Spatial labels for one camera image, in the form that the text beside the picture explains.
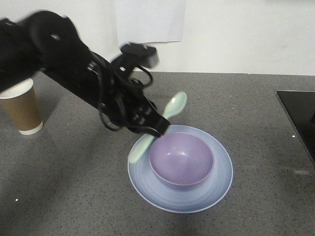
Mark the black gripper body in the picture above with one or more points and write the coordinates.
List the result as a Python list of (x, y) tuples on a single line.
[(116, 90)]

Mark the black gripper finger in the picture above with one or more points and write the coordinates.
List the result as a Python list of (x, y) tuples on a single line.
[(144, 130), (157, 122)]

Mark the pale green plastic spoon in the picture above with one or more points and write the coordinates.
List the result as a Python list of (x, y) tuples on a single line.
[(173, 108)]

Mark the purple plastic bowl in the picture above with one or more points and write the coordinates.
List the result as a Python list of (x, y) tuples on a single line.
[(180, 159)]

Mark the brown paper cup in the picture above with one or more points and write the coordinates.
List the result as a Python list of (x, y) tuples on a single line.
[(20, 104)]

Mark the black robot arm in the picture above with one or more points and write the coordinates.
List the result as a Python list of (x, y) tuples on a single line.
[(47, 42)]

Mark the light blue plate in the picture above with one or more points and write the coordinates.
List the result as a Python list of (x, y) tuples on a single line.
[(184, 199)]

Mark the white paper sheet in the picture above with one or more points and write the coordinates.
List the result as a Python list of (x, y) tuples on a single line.
[(146, 21)]

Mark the black induction cooktop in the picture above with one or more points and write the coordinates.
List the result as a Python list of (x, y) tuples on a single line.
[(300, 108)]

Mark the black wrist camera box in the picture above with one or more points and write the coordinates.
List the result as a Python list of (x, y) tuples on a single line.
[(147, 56)]

